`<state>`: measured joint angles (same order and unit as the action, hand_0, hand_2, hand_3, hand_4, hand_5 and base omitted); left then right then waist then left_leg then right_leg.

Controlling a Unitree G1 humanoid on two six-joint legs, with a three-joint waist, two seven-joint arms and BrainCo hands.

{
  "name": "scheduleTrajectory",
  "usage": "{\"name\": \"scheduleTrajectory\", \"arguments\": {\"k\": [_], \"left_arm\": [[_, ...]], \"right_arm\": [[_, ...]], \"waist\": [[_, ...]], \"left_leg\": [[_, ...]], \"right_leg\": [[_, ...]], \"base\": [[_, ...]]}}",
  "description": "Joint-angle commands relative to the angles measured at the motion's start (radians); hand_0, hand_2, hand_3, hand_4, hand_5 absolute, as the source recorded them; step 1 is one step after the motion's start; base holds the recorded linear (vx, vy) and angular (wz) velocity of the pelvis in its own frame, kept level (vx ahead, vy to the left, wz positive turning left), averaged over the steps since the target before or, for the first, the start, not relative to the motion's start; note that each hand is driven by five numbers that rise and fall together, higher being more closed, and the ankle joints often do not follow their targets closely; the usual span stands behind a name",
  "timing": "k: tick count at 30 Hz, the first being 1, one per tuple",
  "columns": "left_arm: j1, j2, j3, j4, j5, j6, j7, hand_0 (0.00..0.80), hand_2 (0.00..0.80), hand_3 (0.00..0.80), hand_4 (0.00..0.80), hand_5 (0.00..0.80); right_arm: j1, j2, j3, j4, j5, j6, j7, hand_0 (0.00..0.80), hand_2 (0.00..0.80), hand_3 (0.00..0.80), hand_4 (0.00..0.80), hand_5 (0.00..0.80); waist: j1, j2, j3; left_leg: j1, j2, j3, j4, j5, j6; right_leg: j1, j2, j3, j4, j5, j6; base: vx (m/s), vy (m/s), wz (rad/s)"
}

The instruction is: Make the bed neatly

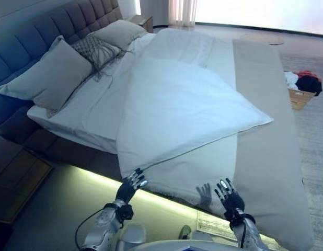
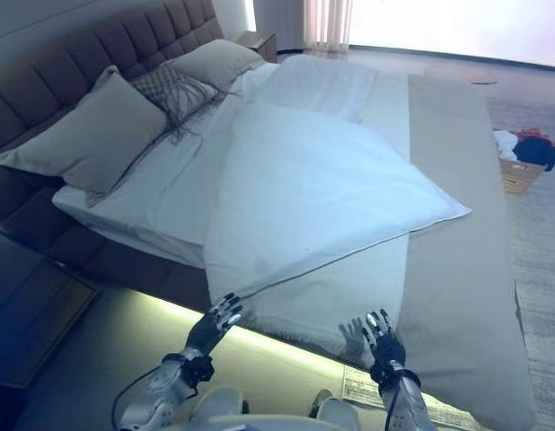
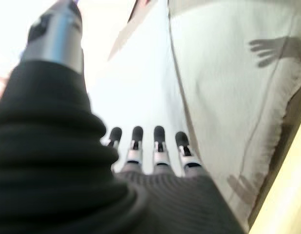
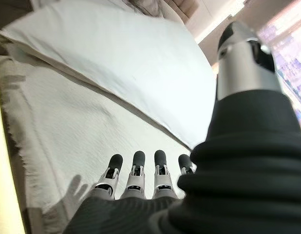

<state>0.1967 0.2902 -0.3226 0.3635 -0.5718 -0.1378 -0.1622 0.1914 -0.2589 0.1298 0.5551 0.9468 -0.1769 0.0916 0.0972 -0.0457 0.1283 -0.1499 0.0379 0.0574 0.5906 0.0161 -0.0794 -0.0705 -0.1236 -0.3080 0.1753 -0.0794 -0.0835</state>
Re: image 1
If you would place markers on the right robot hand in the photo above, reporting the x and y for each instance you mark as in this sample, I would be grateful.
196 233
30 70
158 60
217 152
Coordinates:
233 200

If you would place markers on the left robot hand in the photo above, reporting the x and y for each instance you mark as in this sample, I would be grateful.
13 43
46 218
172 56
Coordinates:
126 189

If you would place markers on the white duvet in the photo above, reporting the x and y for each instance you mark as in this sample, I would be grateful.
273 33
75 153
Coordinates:
177 104

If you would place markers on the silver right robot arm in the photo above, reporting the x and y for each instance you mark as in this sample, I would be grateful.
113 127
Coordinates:
249 232

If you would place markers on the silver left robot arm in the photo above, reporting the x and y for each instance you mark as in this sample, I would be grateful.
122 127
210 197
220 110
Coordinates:
104 225

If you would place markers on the under-bed light strip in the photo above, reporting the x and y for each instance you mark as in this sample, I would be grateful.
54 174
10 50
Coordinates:
156 198

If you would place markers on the white bed sheet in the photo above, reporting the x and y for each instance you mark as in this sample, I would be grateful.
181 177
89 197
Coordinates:
98 112

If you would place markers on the printed paper sheet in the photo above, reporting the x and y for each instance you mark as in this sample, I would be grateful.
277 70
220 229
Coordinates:
212 222

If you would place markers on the silver left robot leg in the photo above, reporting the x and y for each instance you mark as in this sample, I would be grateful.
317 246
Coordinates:
135 235

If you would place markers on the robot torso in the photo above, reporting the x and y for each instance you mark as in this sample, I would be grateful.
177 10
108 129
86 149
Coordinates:
190 245

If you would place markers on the grey textured rug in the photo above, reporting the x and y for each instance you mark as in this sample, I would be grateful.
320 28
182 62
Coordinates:
315 157

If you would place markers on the dark glass-topped nightstand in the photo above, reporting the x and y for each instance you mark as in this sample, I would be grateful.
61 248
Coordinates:
15 172

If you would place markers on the white garment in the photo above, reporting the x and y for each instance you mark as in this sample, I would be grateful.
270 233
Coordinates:
290 79

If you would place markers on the large beige pillow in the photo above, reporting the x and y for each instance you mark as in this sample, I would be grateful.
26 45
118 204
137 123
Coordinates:
117 31
51 78

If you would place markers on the black garment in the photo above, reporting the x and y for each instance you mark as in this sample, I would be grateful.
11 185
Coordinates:
309 85

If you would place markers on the grey fringed macrame cushion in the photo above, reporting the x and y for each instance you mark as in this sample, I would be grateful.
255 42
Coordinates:
93 48

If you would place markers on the red garment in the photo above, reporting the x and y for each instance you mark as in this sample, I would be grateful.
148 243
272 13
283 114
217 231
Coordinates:
307 73

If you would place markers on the wooden nightstand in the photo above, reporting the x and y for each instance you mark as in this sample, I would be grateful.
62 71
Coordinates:
144 23

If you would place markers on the brown tufted headboard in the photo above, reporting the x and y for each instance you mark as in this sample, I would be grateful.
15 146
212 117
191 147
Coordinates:
28 34

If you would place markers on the sheer beige curtain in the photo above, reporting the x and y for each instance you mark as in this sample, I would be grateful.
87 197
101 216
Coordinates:
177 11

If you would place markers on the brown upholstered bed frame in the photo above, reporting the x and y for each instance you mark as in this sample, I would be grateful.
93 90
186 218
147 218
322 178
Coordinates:
33 136

